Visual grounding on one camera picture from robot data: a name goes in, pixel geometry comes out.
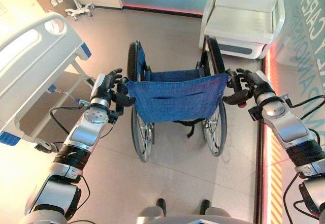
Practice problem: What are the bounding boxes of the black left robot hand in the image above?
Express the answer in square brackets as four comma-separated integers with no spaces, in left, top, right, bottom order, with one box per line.
[91,68,124,101]

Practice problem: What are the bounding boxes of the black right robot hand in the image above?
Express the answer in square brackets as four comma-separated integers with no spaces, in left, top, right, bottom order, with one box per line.
[236,68,277,100]

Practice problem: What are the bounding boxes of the blue fabric wheelchair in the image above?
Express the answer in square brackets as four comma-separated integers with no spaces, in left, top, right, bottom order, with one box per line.
[115,36,254,164]

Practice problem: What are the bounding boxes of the white hospital bed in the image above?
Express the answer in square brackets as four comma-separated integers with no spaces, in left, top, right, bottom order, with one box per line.
[0,12,96,154]

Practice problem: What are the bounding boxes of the white bedside cabinet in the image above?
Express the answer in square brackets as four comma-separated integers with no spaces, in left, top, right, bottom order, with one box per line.
[199,0,286,60]

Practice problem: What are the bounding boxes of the white rolling stand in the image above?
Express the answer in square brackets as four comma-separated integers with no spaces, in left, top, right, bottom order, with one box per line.
[48,0,95,21]

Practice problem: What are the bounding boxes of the red yellow striped floor strip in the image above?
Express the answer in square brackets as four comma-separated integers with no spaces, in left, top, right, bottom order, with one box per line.
[268,122,286,224]

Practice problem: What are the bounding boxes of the dark left robot foot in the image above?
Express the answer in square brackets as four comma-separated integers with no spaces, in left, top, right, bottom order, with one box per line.
[140,198,168,218]

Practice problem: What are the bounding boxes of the silver robot torso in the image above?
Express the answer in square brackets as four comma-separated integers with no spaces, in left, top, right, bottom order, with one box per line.
[136,214,235,224]

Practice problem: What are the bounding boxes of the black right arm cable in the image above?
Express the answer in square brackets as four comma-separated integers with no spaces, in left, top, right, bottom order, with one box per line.
[283,95,325,109]

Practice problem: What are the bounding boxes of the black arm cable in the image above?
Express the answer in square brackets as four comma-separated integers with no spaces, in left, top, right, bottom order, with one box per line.
[49,106,92,136]
[283,95,325,109]

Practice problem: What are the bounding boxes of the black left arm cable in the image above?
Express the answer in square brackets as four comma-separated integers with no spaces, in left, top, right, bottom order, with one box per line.
[49,106,92,136]

